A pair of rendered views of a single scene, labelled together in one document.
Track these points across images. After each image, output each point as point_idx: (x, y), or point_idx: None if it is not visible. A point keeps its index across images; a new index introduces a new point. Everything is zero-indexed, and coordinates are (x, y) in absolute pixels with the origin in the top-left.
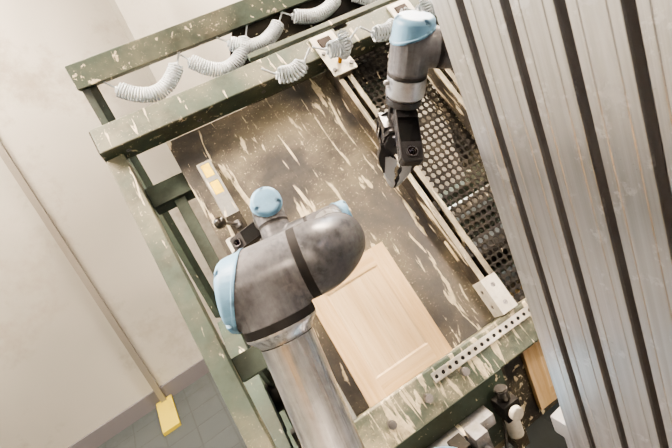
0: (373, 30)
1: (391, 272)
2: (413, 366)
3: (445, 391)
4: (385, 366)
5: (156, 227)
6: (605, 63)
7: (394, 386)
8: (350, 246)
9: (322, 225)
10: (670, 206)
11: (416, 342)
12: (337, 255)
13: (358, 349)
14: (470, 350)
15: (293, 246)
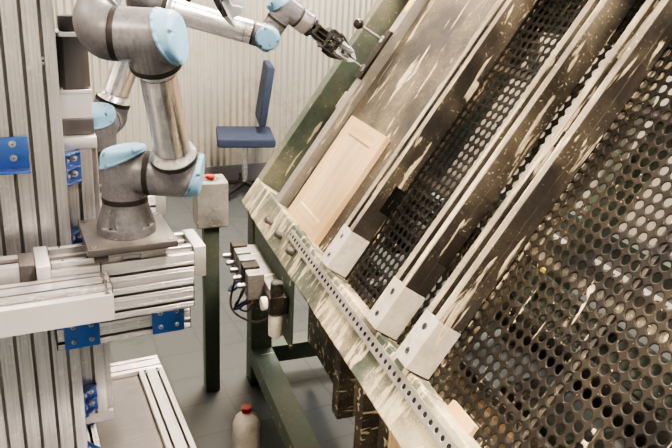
0: None
1: (364, 161)
2: (305, 221)
3: (283, 247)
4: (307, 203)
5: (376, 7)
6: None
7: (296, 216)
8: (133, 0)
9: None
10: None
11: (319, 214)
12: None
13: (316, 178)
14: (303, 249)
15: None
